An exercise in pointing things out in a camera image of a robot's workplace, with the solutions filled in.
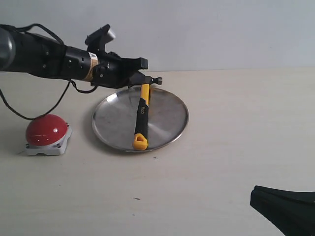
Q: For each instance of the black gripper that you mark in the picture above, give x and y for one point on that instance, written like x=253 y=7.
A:
x=112 y=71

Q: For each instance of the yellow black claw hammer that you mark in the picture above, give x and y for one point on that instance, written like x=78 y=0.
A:
x=140 y=140

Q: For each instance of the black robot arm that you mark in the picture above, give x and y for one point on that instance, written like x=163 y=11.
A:
x=49 y=57

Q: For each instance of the red dome push button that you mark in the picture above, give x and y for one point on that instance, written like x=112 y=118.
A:
x=47 y=135

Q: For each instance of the round steel plate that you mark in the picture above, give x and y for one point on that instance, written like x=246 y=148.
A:
x=114 y=119

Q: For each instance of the black gripper at lower right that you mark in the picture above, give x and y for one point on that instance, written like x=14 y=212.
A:
x=293 y=213

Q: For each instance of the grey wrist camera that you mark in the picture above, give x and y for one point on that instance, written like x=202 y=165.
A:
x=96 y=41

